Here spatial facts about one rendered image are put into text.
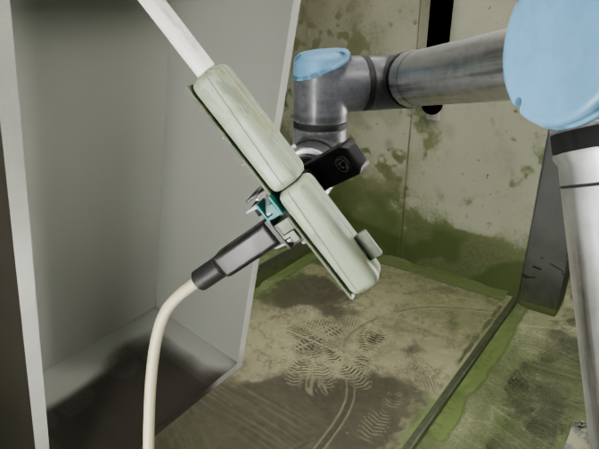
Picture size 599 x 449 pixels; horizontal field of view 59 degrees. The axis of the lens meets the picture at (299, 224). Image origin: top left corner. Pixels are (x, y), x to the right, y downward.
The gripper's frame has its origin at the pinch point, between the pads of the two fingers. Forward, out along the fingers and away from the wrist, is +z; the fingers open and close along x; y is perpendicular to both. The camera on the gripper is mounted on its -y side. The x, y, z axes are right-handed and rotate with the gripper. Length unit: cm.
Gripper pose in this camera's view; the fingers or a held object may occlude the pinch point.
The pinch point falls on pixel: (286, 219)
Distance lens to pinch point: 62.9
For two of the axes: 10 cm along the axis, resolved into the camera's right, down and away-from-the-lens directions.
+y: -7.8, 4.9, 3.9
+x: -5.9, -7.8, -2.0
